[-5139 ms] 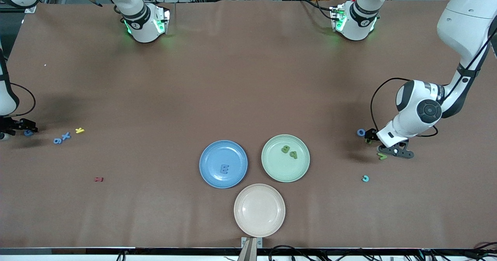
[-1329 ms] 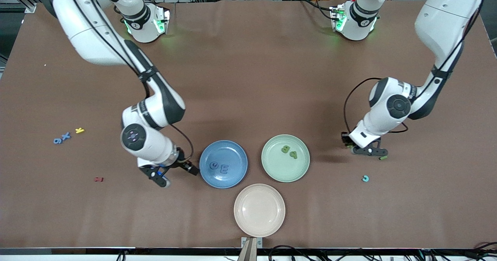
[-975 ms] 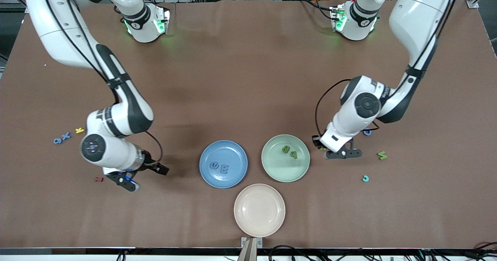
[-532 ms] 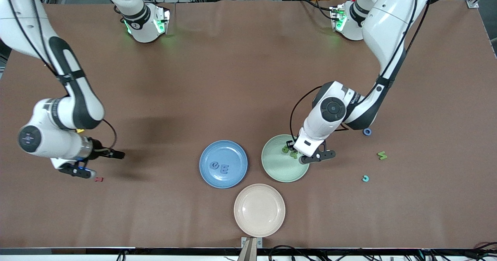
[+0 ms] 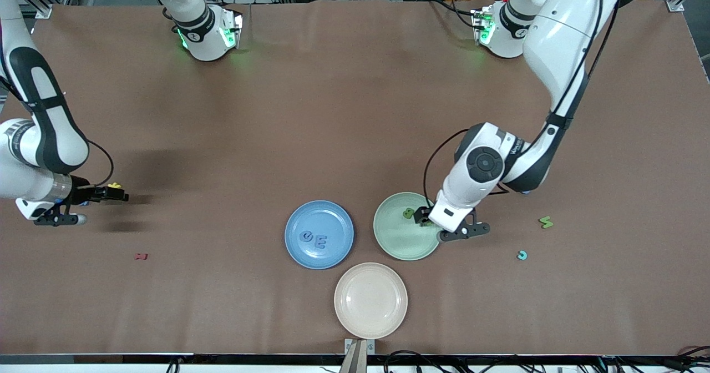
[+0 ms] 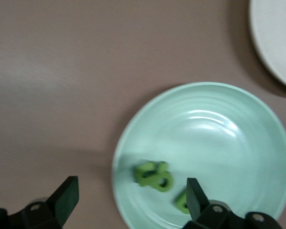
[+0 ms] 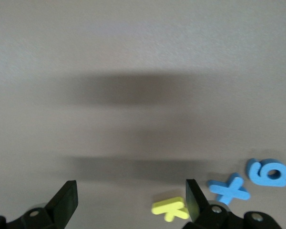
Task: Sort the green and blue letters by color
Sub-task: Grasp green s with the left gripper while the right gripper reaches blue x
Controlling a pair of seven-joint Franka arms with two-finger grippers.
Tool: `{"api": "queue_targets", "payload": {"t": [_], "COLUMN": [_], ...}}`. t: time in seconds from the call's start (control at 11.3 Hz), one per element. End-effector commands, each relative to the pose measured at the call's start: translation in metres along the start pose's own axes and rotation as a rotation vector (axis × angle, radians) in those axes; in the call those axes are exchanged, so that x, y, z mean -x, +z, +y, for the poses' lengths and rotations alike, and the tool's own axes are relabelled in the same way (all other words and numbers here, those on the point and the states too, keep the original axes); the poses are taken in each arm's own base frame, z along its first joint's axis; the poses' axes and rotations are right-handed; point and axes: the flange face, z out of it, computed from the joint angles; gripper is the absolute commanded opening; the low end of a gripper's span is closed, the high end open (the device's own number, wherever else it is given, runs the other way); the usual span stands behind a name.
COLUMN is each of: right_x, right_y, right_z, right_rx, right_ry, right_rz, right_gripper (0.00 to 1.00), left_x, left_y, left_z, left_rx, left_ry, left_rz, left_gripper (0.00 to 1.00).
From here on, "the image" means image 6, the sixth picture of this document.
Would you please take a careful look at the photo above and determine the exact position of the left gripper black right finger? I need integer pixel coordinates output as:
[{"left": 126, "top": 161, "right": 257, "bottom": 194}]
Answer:
[{"left": 182, "top": 177, "right": 283, "bottom": 229}]

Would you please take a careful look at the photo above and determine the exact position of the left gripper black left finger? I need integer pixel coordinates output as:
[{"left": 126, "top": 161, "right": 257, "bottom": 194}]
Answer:
[{"left": 0, "top": 176, "right": 80, "bottom": 229}]

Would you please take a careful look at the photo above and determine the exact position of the brown table cover sheet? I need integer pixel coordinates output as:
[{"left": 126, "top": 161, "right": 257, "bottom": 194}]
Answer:
[{"left": 0, "top": 0, "right": 286, "bottom": 229}]

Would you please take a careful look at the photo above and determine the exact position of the beige plate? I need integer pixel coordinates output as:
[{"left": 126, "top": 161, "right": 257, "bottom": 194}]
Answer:
[{"left": 249, "top": 0, "right": 286, "bottom": 93}]

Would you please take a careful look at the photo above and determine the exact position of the green letter B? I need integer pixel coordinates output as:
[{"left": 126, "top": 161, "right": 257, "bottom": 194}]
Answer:
[{"left": 147, "top": 161, "right": 175, "bottom": 194}]

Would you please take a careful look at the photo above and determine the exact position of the light green plate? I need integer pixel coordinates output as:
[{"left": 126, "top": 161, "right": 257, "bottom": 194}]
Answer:
[{"left": 111, "top": 82, "right": 286, "bottom": 229}]

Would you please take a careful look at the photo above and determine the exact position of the green letter P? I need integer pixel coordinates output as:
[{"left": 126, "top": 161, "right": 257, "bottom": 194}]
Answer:
[{"left": 133, "top": 161, "right": 159, "bottom": 188}]

